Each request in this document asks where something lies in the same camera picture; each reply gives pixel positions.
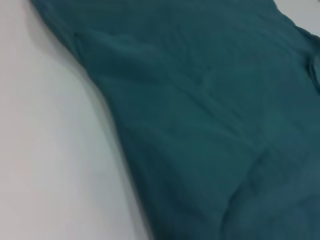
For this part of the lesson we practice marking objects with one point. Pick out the teal blue shirt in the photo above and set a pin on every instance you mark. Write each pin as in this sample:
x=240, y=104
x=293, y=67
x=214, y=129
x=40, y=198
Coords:
x=200, y=125

